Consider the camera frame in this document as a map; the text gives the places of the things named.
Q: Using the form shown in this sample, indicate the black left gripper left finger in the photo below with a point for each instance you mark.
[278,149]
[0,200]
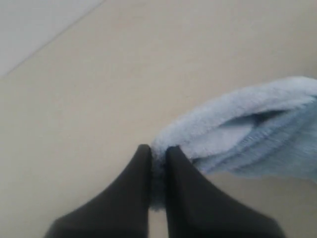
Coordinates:
[120,211]

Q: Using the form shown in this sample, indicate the light blue fleece towel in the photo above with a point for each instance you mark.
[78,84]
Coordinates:
[263,130]

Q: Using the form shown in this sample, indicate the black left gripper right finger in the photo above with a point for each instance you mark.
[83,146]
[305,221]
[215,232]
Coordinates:
[195,208]

